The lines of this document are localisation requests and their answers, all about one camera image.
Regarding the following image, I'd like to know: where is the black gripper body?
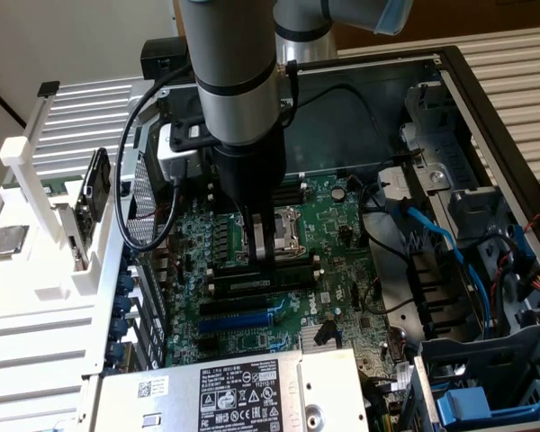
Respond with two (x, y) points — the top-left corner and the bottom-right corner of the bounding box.
(212, 121), (290, 221)

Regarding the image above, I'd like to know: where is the green RAM stick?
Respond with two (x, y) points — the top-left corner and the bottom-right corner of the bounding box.
(1, 175), (86, 197)

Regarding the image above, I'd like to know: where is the silver CPU socket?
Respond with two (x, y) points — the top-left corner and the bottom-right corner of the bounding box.
(232, 205), (309, 264)

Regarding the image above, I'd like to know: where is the green motherboard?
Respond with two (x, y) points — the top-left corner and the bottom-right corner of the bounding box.
(160, 173), (418, 377)

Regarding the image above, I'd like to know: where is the blue expansion slot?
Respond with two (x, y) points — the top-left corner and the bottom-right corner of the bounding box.
(198, 310), (275, 335)

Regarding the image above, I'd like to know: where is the open black PC case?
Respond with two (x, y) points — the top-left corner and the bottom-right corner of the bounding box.
(76, 44), (540, 432)

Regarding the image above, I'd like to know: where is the short black expansion slot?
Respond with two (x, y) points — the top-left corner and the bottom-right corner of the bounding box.
(195, 333), (270, 354)

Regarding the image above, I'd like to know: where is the small silver heat sink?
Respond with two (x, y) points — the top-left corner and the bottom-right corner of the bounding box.
(301, 324), (344, 351)

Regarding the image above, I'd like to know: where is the black box behind case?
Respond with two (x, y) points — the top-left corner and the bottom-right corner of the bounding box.
(140, 37), (191, 83)

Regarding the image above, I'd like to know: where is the grey power supply unit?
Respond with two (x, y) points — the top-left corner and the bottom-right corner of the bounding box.
(88, 346), (371, 432)

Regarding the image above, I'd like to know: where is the black graphics card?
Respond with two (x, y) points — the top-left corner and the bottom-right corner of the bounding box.
(71, 147), (113, 267)

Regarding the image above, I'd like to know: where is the grey metal drive cage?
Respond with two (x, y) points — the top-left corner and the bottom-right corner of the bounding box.
(402, 81), (505, 230)

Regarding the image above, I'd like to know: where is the white parts rack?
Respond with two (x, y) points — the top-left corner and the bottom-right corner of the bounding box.
(0, 82), (134, 325)

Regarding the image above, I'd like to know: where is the silver CPU chip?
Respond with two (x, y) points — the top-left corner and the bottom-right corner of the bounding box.
(0, 223), (31, 258)

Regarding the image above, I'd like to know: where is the grey disk bay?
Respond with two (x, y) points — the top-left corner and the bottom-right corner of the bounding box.
(409, 323), (540, 432)

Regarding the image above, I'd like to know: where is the blue plastic bay latch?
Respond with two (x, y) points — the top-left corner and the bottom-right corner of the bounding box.
(435, 385), (540, 425)

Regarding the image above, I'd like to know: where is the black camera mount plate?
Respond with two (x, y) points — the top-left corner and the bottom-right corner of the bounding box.
(167, 117), (218, 153)

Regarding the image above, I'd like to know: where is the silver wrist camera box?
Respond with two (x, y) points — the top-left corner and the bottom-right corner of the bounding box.
(156, 122), (204, 184)

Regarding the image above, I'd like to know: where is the black camera cable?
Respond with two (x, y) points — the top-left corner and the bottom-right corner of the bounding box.
(115, 57), (195, 252)

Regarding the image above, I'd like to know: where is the thin black case wire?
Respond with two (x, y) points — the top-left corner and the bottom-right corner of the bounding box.
(291, 83), (418, 159)

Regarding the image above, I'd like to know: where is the blue SATA wire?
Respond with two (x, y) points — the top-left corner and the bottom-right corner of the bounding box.
(400, 198), (494, 337)

